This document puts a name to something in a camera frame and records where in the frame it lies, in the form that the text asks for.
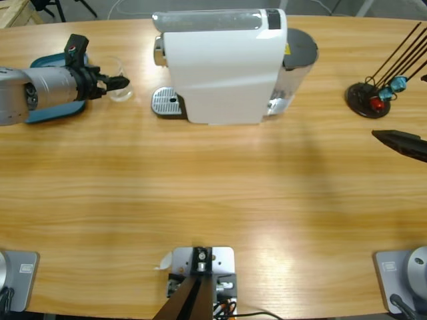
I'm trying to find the white cable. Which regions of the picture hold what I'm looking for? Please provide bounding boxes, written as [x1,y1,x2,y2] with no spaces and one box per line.
[106,0,157,19]

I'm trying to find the clear water tank dark lid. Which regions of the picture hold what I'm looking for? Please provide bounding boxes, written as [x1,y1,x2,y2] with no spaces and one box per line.
[265,28,320,117]

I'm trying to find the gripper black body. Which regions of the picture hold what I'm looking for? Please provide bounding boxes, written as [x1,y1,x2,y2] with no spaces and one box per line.
[71,65,111,103]

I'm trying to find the metal drip tray grille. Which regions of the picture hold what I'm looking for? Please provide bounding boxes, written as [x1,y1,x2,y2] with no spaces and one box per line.
[151,86,187,120]

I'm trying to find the black tripod legs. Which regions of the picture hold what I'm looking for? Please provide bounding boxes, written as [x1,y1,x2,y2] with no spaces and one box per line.
[31,0,99,23]

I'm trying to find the white tape tab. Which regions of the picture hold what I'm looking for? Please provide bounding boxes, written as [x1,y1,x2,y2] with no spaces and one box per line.
[153,251,173,271]

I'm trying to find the white mount block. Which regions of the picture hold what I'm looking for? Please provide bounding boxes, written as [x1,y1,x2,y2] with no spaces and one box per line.
[166,245,238,316]

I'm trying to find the black capsule holder with rods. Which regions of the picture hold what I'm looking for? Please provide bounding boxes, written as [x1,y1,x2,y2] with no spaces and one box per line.
[346,21,427,119]

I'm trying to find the clear glass cup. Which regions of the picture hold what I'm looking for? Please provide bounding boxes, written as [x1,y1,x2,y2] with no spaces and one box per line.
[106,55,135,103]

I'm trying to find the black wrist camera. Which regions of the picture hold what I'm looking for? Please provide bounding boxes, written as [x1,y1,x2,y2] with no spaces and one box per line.
[64,33,90,69]

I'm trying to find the black cable by mount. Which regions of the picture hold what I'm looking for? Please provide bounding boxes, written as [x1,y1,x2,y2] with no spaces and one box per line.
[233,311,284,320]

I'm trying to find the teal plastic tray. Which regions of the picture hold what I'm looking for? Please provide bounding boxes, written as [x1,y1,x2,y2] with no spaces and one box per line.
[25,52,90,125]

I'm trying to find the black base cable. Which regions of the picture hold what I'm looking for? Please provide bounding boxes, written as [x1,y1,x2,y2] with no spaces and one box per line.
[0,287,16,314]
[390,293,418,320]

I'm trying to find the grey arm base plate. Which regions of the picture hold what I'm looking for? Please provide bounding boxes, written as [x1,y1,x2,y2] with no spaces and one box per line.
[0,250,40,313]
[372,245,427,314]

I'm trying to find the orange cable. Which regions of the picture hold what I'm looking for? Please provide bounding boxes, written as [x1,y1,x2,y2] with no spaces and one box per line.
[213,298,238,316]

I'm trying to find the white capsule coffee machine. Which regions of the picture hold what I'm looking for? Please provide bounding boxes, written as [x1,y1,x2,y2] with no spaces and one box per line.
[151,8,288,127]

